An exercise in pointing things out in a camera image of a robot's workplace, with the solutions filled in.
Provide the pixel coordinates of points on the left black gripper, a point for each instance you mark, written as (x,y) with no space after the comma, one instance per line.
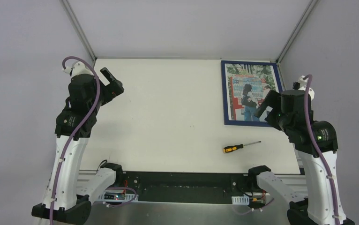
(111,82)

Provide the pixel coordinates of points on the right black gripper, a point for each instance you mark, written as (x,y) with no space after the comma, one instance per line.
(268,103)

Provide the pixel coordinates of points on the blue wooden photo frame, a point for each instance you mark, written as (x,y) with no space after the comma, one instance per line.
(225,93)

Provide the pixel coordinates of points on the black yellow screwdriver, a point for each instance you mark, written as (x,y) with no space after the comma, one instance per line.
(232,148)

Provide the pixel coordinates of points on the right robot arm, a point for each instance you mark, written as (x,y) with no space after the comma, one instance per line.
(316,143)

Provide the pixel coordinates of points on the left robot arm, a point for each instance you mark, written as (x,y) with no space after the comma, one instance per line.
(64,201)

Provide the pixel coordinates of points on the photo of people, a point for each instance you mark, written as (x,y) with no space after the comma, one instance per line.
(244,90)

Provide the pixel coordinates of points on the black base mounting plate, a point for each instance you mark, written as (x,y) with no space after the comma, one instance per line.
(182,187)

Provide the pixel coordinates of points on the aluminium rail frame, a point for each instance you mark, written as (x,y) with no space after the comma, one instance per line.
(294,181)

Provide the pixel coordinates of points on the right white cable duct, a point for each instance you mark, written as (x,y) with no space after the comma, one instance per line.
(240,200)

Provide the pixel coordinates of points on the white cable duct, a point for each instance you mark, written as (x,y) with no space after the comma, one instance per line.
(240,200)
(117,197)

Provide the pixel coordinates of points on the left white cable duct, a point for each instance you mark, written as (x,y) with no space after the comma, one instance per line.
(117,197)

